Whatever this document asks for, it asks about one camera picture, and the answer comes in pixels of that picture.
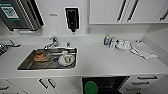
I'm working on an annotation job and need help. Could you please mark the white two-door base cabinet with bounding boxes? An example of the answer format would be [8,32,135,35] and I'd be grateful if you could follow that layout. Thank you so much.
[5,76,84,94]

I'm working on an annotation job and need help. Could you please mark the white mug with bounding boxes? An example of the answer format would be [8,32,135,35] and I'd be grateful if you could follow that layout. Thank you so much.
[57,50,76,67]

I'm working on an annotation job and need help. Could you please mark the chrome sink faucet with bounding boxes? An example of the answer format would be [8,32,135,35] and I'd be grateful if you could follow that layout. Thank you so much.
[43,35,61,51]

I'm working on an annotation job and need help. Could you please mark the steel paper towel dispenser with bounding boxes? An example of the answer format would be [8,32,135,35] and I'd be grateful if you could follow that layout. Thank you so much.
[0,0,45,32]

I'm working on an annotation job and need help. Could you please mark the dish rack with dishes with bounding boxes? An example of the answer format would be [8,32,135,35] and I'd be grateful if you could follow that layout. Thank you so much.
[0,39,22,57]

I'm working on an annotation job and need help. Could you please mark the stainless steel sink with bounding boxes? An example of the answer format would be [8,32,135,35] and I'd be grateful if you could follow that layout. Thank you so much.
[16,46,79,71]

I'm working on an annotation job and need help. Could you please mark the white wall outlet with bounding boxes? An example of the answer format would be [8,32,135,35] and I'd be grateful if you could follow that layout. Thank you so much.
[85,26,92,35]

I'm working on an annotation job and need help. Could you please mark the blue dish soap bottle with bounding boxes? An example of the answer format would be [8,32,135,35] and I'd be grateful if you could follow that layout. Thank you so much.
[103,33,111,47]

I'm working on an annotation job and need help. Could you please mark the orange bowl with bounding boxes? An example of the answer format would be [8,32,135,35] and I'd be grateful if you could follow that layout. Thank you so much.
[33,51,51,63]

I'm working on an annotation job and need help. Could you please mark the black soap dispenser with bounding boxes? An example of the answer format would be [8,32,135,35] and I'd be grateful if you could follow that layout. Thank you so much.
[64,6,81,34]

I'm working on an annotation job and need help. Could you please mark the white wall cabinet black handles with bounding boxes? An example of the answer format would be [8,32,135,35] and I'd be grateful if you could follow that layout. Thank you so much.
[87,0,168,25]

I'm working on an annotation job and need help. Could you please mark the green bowl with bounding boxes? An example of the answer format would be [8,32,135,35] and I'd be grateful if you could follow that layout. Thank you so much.
[83,80,99,94]

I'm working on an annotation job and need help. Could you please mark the stainless steel dishwasher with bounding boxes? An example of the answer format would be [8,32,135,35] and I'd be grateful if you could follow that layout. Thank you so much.
[81,75,131,94]

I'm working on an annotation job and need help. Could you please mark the white drawer unit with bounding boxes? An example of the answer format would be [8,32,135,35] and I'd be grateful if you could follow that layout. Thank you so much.
[0,79,28,94]
[119,74,165,94]

